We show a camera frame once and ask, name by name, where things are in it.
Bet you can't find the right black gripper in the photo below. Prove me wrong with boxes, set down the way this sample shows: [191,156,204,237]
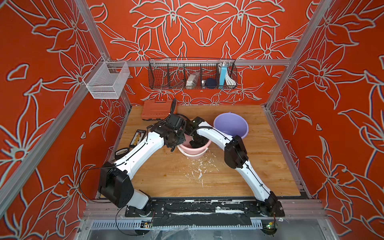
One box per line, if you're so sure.
[188,135,207,151]

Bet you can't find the pink plastic bucket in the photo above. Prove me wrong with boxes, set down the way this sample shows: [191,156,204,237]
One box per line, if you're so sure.
[177,134,212,159]

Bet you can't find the purple plastic bucket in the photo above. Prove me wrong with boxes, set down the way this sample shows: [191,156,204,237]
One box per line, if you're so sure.
[214,113,249,139]

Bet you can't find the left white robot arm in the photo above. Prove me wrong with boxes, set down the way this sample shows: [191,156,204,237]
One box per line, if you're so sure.
[98,100,187,210]

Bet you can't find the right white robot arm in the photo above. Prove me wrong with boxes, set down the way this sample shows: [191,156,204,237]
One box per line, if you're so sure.
[185,117,285,217]

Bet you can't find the black snack packet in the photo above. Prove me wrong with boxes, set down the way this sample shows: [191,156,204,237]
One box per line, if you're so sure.
[129,130,147,149]

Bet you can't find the red plastic tool case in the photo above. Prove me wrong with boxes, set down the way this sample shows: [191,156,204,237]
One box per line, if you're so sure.
[141,99,177,121]

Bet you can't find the dark blue round object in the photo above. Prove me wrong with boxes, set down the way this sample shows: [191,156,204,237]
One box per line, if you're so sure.
[205,78,217,89]

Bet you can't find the grey wrapped package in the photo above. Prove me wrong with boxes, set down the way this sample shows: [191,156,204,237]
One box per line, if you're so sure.
[186,73,200,90]

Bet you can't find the black wire wall basket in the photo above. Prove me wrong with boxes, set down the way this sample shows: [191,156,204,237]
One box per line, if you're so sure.
[148,58,238,90]

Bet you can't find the white cable bundle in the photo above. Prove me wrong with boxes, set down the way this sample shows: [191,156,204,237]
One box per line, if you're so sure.
[225,65,237,89]

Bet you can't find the white mesh wall basket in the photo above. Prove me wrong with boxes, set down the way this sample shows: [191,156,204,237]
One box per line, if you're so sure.
[84,62,130,100]

